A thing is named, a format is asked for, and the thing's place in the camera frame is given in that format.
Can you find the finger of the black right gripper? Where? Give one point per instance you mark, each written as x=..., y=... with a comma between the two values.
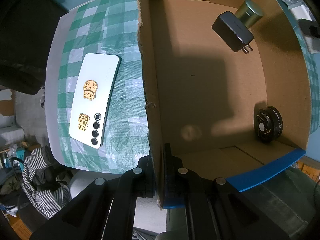
x=310, y=31

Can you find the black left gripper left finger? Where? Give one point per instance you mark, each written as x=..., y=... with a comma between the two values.
x=105, y=209

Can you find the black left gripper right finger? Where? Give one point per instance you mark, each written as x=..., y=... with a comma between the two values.
x=214, y=209

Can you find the green round metal tin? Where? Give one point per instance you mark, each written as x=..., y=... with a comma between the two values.
x=249, y=13

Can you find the grey Ugreen wall charger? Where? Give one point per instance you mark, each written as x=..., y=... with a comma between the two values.
x=234, y=33

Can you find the blue cardboard box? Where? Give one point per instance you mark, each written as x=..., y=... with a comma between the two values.
x=201, y=96

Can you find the black round camera lens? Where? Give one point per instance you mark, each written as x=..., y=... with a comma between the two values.
x=268, y=124

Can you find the striped black white cloth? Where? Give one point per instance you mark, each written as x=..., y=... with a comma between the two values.
x=39, y=182

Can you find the green checkered plastic tablecloth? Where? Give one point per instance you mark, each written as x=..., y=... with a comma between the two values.
x=112, y=141

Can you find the white smartphone with stickers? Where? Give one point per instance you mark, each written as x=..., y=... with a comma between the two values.
x=92, y=98

